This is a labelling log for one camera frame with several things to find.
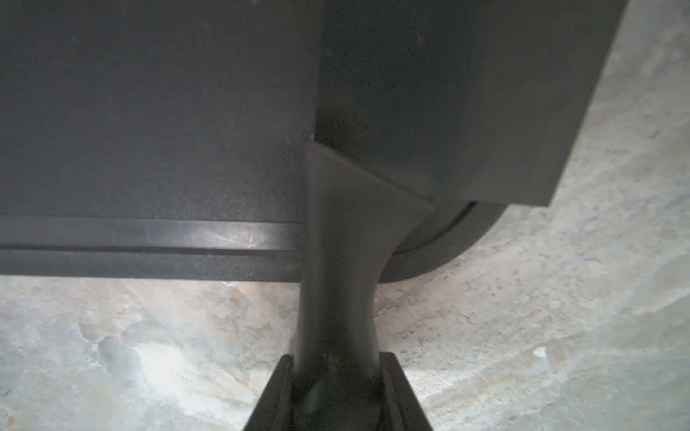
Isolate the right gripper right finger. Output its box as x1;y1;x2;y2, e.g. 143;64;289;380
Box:
379;352;433;431

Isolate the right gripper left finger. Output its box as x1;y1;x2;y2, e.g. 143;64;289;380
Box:
244;355;294;431

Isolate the black cutting board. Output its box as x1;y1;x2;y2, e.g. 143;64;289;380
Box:
1;1;501;282

